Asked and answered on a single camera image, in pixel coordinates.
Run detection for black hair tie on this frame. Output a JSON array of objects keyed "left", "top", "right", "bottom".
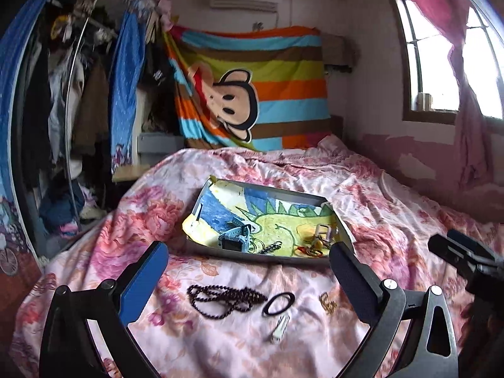
[{"left": 262, "top": 291, "right": 296, "bottom": 317}]

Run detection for striped monkey print blanket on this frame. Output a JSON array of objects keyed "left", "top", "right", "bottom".
[{"left": 163, "top": 26, "right": 333, "bottom": 152}]

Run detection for black cap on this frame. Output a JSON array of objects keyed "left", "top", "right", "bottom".
[{"left": 147, "top": 45, "right": 178, "bottom": 87}]

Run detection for light blue wristwatch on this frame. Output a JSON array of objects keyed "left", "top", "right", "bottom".
[{"left": 217, "top": 224, "right": 253, "bottom": 253}]

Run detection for narrow blue dotted curtain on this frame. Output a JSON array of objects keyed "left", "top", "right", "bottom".
[{"left": 109, "top": 10, "right": 144, "bottom": 176}]

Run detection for dark bead necklace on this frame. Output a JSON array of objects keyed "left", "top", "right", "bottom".
[{"left": 187, "top": 283, "right": 268, "bottom": 319}]

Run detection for pink window curtain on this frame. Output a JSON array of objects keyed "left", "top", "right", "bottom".
[{"left": 384, "top": 0, "right": 504, "bottom": 190}]

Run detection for barred window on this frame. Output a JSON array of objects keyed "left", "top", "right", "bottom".
[{"left": 388, "top": 0, "right": 504, "bottom": 124}]

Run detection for pink floral bedspread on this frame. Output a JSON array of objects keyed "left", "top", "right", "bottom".
[{"left": 8, "top": 134, "right": 504, "bottom": 378}]

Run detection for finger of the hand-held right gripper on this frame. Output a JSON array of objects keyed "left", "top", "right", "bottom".
[
  {"left": 447, "top": 229, "right": 497, "bottom": 262},
  {"left": 428, "top": 235, "right": 481, "bottom": 274}
]

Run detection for pink hanging cloth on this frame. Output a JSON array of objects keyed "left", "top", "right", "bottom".
[{"left": 155, "top": 0, "right": 176, "bottom": 32}]

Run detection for hanging clothes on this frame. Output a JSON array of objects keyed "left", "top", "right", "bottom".
[{"left": 20, "top": 0, "right": 119, "bottom": 241}]

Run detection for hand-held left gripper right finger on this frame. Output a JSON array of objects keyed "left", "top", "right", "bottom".
[{"left": 329, "top": 241, "right": 459, "bottom": 378}]

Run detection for gold chain bracelet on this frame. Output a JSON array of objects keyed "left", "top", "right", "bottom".
[{"left": 320, "top": 293, "right": 338, "bottom": 316}]

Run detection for white hair clip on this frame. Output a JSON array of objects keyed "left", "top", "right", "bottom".
[{"left": 272, "top": 315, "right": 290, "bottom": 342}]

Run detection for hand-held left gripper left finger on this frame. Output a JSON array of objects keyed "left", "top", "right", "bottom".
[{"left": 39, "top": 241, "right": 170, "bottom": 378}]

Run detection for grey tray with crayon drawing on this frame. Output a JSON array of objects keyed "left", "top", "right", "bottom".
[{"left": 182, "top": 177, "right": 355, "bottom": 265}]

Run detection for metal wardrobe pole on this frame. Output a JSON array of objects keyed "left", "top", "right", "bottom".
[{"left": 65, "top": 0, "right": 105, "bottom": 221}]

